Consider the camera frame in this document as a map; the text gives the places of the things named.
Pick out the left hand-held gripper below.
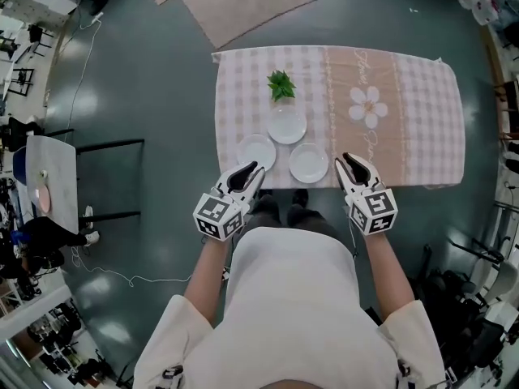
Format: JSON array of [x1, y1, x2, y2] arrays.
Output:
[[193, 160, 267, 242]]

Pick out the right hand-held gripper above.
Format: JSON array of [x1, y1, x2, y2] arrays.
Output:
[[333, 152, 397, 237]]

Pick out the white plate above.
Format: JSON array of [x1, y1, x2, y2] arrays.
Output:
[[267, 105, 308, 145], [288, 142, 330, 184], [236, 134, 278, 170]]

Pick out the person's left forearm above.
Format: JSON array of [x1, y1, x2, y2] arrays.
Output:
[[182, 233, 233, 327]]

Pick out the person's right forearm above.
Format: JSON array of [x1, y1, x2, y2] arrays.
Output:
[[362, 233, 417, 323]]

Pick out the checked floral tablecloth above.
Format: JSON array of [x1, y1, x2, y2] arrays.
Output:
[[210, 45, 465, 190]]

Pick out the person's dark trousers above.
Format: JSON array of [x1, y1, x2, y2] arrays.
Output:
[[242, 194, 340, 241]]

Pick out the small green potted plant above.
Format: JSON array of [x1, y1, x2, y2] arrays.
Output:
[[266, 70, 297, 103]]

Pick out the person's white shirt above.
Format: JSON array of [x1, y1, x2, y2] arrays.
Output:
[[132, 225, 447, 389]]

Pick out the black office chair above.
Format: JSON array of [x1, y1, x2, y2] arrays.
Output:
[[407, 243, 508, 376]]

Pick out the large beige floor mat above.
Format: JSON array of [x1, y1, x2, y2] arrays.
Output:
[[177, 0, 320, 50]]

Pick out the white marble table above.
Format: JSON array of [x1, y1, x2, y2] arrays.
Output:
[[24, 127, 146, 234]]

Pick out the pink dish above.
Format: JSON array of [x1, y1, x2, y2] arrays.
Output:
[[36, 186, 53, 214]]

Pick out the white floor cable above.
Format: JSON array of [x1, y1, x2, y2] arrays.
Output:
[[71, 245, 192, 288]]

